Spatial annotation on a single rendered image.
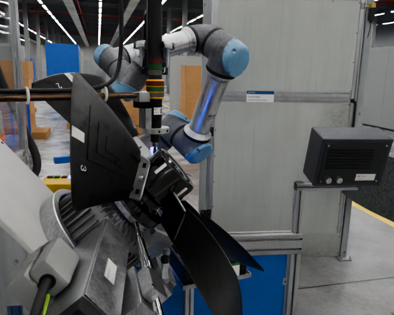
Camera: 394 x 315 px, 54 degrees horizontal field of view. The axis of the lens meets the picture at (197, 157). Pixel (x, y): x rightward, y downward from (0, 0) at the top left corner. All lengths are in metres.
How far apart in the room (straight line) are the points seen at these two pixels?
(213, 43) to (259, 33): 1.47
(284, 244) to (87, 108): 1.05
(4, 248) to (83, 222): 0.17
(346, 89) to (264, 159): 0.78
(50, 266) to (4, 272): 0.30
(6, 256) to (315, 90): 2.48
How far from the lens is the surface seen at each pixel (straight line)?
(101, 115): 0.68
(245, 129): 2.86
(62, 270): 0.64
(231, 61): 1.36
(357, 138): 1.45
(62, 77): 0.99
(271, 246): 1.51
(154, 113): 0.94
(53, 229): 0.85
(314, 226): 3.24
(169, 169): 0.83
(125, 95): 0.90
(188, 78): 9.04
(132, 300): 0.68
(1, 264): 0.92
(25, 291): 0.65
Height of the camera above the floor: 1.44
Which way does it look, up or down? 12 degrees down
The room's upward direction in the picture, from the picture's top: 1 degrees clockwise
